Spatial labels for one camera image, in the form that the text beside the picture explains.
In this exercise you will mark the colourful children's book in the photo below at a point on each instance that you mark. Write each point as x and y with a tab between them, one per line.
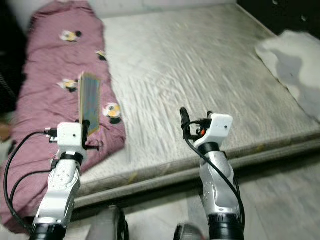
90	100

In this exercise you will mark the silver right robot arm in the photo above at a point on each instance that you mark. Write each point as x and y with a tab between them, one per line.
220	195

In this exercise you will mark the grey patterned quilted mattress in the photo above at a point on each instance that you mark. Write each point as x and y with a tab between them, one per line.
190	75

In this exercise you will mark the pink quilt with cartoon print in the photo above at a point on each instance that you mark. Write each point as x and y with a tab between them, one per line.
50	110

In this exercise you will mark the thin patterned under mattress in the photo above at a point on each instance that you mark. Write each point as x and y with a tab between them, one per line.
160	176

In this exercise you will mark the silver left robot leg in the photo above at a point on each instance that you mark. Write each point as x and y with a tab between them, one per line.
107	225

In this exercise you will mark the silver robot leg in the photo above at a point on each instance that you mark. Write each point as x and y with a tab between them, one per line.
107	225
189	233

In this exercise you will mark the white pillow with tree print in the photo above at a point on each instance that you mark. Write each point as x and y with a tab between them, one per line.
295	70

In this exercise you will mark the black bag with white print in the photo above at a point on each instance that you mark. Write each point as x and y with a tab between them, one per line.
7	85

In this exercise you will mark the silver right robot leg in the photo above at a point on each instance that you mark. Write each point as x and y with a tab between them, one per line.
189	233

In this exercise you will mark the black tufted headboard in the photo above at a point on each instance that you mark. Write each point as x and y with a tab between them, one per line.
280	12

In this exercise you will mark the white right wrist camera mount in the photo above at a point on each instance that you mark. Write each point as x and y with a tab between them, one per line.
219	127

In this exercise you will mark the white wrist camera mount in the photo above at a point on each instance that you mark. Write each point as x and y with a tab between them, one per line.
70	136
219	127

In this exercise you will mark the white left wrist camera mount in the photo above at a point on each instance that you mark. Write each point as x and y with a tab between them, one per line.
70	136

